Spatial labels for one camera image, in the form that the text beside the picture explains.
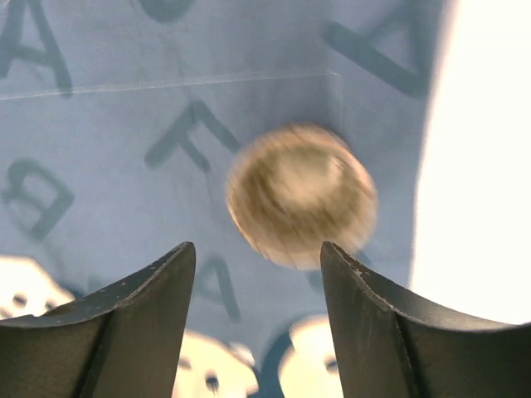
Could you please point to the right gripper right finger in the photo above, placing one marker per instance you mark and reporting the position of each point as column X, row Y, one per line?
column 391, row 342

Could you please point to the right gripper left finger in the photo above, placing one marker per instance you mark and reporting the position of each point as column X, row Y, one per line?
column 123, row 340

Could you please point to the small beige ceramic cup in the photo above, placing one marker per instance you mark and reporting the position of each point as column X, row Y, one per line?
column 296, row 187

